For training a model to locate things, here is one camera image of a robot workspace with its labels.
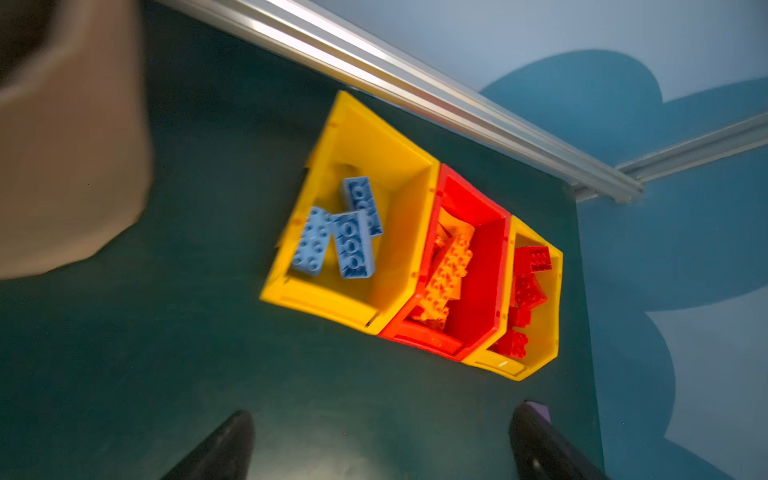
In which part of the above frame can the red middle bin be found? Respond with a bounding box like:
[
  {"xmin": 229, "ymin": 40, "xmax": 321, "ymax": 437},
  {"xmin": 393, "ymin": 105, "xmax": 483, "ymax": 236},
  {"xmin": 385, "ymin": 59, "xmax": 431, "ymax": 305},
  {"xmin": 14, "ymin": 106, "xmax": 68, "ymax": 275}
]
[{"xmin": 379, "ymin": 164, "xmax": 511, "ymax": 361}]

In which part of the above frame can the long orange lego piece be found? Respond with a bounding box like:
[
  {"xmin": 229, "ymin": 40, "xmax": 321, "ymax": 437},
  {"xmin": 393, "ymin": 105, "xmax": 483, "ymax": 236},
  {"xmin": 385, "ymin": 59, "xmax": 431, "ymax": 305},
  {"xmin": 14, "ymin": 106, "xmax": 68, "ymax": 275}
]
[{"xmin": 410, "ymin": 234, "xmax": 472, "ymax": 331}]

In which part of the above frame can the right yellow bin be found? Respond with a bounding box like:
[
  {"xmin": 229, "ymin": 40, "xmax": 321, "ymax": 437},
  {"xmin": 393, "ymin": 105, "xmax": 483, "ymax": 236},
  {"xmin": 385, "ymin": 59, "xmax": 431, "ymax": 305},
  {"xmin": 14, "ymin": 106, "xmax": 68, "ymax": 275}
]
[{"xmin": 462, "ymin": 216, "xmax": 563, "ymax": 381}]

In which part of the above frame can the aluminium back rail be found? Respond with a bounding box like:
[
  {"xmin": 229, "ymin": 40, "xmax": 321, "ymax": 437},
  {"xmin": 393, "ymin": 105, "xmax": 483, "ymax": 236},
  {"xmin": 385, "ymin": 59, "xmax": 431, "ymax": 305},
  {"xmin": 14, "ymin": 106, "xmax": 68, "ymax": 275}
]
[{"xmin": 167, "ymin": 1, "xmax": 643, "ymax": 203}]

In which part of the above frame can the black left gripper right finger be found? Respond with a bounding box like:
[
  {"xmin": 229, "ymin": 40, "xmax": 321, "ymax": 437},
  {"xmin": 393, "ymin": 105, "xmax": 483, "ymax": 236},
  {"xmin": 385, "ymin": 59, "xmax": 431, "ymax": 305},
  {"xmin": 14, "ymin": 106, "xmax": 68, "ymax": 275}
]
[{"xmin": 509, "ymin": 402, "xmax": 609, "ymax": 480}]

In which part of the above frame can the orange slope lego brick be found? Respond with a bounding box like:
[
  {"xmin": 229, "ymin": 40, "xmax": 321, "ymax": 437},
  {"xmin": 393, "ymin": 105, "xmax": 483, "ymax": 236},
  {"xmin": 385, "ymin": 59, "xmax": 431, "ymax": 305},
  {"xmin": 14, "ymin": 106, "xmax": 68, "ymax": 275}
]
[{"xmin": 435, "ymin": 208, "xmax": 475, "ymax": 248}]

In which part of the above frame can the aluminium right post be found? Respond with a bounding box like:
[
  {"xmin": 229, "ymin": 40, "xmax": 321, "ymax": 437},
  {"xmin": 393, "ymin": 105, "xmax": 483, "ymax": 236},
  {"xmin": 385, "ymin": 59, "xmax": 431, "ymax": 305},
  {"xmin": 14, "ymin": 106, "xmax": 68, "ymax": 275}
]
[{"xmin": 612, "ymin": 112, "xmax": 767, "ymax": 204}]

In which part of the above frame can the red lego brick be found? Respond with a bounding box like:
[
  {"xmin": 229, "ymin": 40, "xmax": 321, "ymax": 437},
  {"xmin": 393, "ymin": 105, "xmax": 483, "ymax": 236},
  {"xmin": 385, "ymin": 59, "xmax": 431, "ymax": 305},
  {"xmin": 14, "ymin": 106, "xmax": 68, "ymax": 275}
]
[
  {"xmin": 513, "ymin": 245, "xmax": 552, "ymax": 278},
  {"xmin": 509, "ymin": 273, "xmax": 547, "ymax": 328},
  {"xmin": 490, "ymin": 329, "xmax": 529, "ymax": 359}
]

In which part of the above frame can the yellow bin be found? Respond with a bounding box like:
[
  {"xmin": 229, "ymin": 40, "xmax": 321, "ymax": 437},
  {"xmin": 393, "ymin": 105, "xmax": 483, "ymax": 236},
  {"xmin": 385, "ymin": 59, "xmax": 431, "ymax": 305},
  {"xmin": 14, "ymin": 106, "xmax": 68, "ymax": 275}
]
[
  {"xmin": 260, "ymin": 92, "xmax": 440, "ymax": 335},
  {"xmin": 462, "ymin": 216, "xmax": 563, "ymax": 381}
]

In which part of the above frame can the left yellow bin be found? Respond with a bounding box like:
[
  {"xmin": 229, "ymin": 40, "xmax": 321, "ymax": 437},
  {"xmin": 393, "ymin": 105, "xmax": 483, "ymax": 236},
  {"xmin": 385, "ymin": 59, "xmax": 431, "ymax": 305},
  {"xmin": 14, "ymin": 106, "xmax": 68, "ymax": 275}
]
[{"xmin": 260, "ymin": 92, "xmax": 440, "ymax": 335}]

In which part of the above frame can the peach flower pot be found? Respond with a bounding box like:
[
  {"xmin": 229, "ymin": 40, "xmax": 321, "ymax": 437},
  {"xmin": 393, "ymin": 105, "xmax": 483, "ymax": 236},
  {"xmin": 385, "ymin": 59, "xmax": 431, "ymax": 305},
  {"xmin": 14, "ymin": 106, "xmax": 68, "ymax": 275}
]
[{"xmin": 1, "ymin": 1, "xmax": 153, "ymax": 279}]

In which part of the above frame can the light blue lego brick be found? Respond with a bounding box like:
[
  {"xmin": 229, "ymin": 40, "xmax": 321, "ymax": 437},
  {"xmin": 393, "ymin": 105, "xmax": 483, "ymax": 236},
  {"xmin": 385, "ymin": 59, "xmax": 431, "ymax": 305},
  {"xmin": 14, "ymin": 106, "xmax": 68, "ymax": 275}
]
[{"xmin": 340, "ymin": 176, "xmax": 383, "ymax": 237}]

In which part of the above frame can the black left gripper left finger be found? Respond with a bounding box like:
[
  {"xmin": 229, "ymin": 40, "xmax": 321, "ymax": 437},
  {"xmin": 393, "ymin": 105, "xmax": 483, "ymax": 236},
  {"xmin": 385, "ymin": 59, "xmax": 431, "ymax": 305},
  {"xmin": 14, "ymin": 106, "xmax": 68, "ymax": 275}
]
[{"xmin": 162, "ymin": 410, "xmax": 255, "ymax": 480}]

